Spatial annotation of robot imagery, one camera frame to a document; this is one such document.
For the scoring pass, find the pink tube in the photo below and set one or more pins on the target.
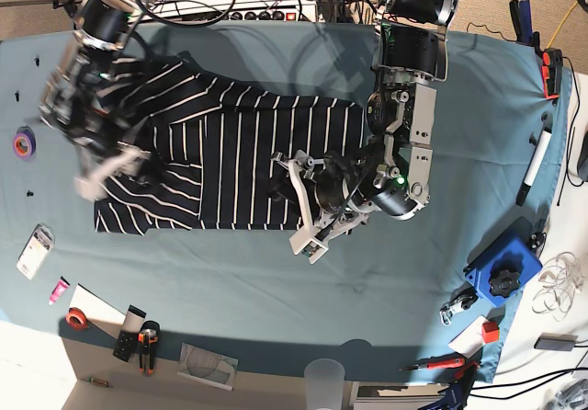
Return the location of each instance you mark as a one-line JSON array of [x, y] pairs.
[[60, 288]]

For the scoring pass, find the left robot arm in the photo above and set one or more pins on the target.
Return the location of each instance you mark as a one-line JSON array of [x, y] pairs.
[[393, 169]]

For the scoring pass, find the metal carabiner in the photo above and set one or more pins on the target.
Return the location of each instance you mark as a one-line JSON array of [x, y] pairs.
[[461, 303]]

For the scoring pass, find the red screwdriver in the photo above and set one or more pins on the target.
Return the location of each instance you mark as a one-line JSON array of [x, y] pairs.
[[444, 364]]

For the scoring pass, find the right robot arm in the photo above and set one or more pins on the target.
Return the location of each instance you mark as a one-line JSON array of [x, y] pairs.
[[71, 98]]

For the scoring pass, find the frosted plastic cup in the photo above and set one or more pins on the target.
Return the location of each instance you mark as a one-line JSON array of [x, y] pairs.
[[324, 381]]

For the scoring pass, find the blue clamp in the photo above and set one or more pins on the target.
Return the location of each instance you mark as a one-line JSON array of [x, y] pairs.
[[455, 396]]

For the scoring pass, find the navy white striped t-shirt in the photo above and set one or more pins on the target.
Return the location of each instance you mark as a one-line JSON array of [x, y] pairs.
[[210, 140]]

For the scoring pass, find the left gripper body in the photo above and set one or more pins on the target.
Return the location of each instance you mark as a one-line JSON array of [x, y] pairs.
[[333, 192]]

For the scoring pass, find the orange black clamp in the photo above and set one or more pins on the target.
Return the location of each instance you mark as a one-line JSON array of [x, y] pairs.
[[551, 72]]

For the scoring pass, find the black remote control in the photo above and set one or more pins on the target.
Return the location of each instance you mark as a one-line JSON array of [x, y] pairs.
[[128, 335]]

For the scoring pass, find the orange black pliers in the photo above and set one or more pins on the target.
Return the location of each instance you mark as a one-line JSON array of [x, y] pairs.
[[148, 340]]

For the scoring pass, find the purple tape roll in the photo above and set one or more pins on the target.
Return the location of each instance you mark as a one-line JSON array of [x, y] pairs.
[[24, 143]]

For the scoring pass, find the white paper sheet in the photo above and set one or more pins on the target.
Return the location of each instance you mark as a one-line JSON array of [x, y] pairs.
[[94, 308]]

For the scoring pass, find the white black marker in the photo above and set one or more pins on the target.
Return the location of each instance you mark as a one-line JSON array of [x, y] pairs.
[[540, 144]]

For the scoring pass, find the blue box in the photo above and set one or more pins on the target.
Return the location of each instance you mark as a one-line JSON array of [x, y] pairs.
[[518, 248]]

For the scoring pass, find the teal table cloth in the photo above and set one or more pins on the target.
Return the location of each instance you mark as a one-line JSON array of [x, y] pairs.
[[371, 302]]

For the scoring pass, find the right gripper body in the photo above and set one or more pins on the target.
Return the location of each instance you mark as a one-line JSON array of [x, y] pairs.
[[91, 145]]

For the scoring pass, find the orange tape roll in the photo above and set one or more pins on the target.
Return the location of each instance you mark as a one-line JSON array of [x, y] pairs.
[[76, 319]]

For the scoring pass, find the plastic blister pack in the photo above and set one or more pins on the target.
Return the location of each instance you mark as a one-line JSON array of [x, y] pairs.
[[35, 251]]

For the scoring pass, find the white card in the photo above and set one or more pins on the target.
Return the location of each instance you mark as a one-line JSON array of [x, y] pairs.
[[470, 340]]

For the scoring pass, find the power strip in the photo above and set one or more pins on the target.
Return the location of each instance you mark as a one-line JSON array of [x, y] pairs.
[[289, 14]]

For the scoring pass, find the grey adapter box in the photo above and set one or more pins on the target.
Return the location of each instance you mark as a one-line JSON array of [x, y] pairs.
[[555, 343]]

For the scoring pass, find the black star knob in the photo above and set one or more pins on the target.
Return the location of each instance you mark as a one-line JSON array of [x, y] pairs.
[[504, 282]]

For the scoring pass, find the red cube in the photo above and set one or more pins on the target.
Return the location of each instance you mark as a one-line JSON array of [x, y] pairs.
[[490, 332]]

